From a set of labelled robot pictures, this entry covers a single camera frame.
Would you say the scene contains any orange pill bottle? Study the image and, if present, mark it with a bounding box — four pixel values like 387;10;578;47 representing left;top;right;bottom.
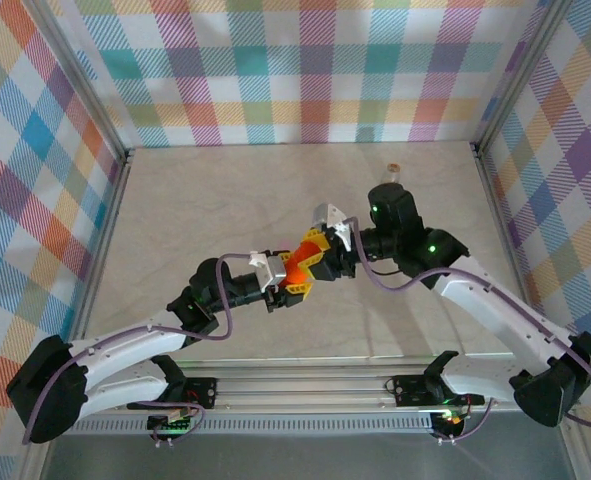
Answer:
280;252;312;294

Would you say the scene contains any black controller board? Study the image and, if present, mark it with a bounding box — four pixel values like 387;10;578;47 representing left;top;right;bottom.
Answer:
146;413;197;441
430;408;469;441

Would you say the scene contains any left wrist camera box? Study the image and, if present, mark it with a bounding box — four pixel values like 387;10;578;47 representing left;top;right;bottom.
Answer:
247;247;290;292

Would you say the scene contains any aluminium mounting rail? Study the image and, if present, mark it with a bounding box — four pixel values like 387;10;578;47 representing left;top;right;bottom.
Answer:
29;357;584;416

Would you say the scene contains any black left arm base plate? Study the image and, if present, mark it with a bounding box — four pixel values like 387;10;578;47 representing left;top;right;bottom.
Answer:
177;375;219;412

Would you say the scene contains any aluminium side rail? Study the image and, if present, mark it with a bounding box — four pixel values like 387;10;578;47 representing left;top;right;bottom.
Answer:
472;142;544;351
63;147;135;376

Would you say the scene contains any slotted grey cable duct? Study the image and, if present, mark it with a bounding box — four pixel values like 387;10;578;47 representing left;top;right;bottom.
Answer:
53;416;437;437

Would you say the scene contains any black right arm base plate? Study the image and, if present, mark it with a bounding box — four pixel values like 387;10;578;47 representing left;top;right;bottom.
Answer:
391;373;486;407

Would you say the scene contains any aluminium frame post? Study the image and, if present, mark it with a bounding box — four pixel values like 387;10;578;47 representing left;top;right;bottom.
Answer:
22;0;132;157
472;0;576;151

